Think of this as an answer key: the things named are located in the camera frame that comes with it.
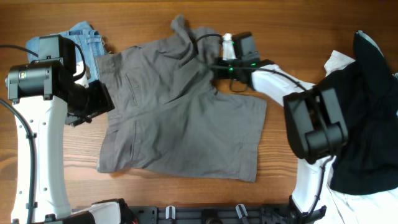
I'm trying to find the grey shorts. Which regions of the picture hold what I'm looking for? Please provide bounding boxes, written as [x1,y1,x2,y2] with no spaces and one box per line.
[96,15,267,182]

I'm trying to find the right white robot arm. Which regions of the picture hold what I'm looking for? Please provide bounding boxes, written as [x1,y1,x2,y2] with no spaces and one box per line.
[211,62,348,223]

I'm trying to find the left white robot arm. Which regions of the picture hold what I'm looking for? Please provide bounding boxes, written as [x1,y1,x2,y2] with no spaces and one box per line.
[3,35,133,223]

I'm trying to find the folded blue denim shorts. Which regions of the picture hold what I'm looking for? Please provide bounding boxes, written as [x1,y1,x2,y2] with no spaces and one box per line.
[25,21,108,83]

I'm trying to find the black garment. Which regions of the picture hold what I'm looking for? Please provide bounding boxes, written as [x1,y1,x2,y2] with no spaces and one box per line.
[319,30,397,195]

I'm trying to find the white shirt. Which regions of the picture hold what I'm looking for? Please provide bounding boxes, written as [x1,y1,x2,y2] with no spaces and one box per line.
[323,49,398,224]

